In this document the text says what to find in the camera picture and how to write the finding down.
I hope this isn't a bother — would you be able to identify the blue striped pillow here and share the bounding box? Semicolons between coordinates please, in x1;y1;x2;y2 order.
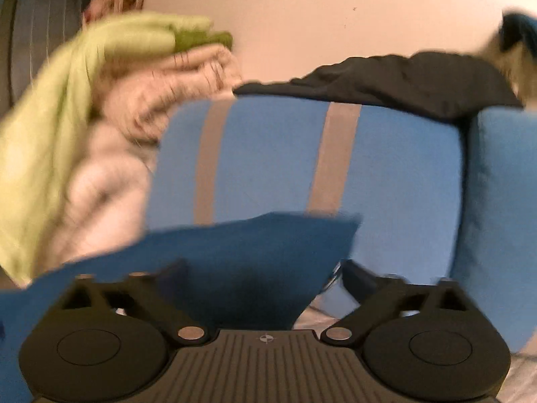
144;94;465;322
450;107;536;351

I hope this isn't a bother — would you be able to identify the white and green quilt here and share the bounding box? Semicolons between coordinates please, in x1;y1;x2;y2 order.
1;11;233;284

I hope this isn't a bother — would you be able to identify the right blue striped pillow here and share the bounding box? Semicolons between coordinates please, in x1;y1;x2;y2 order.
450;107;536;351

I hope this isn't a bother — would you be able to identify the blue sweatshirt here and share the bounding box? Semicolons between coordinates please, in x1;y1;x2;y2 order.
1;213;361;402

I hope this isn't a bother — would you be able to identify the black garment behind pillows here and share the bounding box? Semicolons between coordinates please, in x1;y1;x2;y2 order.
233;52;523;125

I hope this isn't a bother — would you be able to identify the left blue striped pillow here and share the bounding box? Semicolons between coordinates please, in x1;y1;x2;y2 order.
144;94;465;322

